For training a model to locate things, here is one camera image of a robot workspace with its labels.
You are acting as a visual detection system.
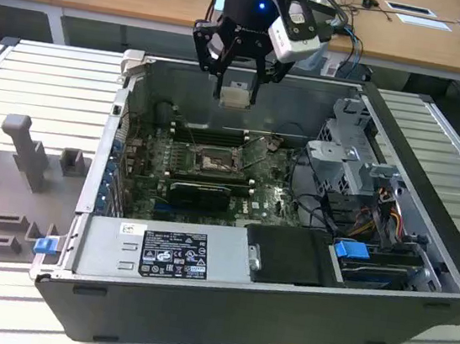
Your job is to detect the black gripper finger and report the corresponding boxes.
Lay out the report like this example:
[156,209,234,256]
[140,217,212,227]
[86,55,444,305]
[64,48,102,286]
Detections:
[247,55,291,110]
[184,18,238,102]

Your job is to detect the silver CPU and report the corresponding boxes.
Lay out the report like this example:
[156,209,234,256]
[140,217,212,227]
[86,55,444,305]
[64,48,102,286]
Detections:
[217,79,254,112]

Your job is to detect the metal wire locking lever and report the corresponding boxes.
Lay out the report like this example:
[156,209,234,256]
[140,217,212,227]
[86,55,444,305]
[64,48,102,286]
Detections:
[185,124,204,153]

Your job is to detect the black RAM slot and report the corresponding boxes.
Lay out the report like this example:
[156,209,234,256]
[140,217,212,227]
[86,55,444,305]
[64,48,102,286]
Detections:
[173,133,246,150]
[169,167,251,183]
[175,124,248,140]
[174,129,247,145]
[168,171,253,188]
[175,120,248,135]

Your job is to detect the CPU socket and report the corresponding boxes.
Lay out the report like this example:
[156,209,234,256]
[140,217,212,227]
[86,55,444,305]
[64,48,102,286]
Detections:
[189,140,246,179]

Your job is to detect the blue expansion slot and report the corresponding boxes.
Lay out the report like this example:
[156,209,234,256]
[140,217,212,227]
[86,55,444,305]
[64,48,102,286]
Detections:
[151,199,176,213]

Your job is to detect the grey case latch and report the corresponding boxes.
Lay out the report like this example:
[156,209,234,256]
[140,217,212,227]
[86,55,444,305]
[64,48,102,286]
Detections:
[118,48,158,83]

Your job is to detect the black cylindrical component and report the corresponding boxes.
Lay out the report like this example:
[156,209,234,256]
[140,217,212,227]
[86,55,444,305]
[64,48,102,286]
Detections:
[153,100,176,128]

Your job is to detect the silver metal drive cage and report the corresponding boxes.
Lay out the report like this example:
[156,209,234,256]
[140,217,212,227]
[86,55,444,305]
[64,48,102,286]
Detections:
[298,91,420,204]

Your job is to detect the green RAM stick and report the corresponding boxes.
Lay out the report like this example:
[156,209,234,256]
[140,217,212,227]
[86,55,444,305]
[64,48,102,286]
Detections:
[167,174,255,198]

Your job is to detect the green motherboard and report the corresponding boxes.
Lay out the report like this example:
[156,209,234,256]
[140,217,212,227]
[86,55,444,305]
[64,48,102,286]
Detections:
[113,112,347,242]

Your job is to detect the black graphics card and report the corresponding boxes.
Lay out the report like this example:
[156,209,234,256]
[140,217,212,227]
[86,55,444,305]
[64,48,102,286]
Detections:
[165,178,234,216]

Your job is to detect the white desk grommet plate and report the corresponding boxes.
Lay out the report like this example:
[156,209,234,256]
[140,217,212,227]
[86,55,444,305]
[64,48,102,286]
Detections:
[394,12,455,34]
[382,0,438,18]

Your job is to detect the black plastic shroud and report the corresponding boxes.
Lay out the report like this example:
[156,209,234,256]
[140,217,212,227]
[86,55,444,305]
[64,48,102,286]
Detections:
[238,220,352,294]

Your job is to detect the blue disk carrier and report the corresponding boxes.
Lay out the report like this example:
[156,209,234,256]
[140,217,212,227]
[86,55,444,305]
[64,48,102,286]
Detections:
[328,238,415,295]

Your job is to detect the grey power supply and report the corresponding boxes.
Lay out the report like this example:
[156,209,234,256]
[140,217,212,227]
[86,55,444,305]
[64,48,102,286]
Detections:
[67,205,258,299]

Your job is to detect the grey parts rack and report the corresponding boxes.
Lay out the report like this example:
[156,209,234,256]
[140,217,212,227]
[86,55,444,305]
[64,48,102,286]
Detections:
[0,110,98,278]

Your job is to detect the black PC case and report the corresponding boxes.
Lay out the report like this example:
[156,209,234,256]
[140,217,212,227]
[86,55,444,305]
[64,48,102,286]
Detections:
[20,40,460,344]

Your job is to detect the blue plastic latch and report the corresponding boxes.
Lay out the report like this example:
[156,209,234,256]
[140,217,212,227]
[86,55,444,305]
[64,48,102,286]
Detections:
[32,236,57,258]

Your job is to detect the thin black cable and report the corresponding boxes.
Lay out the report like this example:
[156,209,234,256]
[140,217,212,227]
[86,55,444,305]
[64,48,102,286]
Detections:
[276,120,312,140]

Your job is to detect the blue cable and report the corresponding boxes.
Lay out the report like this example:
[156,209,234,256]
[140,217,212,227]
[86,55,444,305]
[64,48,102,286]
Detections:
[339,24,367,70]

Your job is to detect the thick black cable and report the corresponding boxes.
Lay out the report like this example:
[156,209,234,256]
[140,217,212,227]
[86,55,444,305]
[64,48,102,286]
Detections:
[282,149,346,238]

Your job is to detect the coloured wire bundle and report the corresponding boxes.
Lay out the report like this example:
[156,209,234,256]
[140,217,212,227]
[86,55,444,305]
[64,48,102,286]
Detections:
[348,187,407,243]

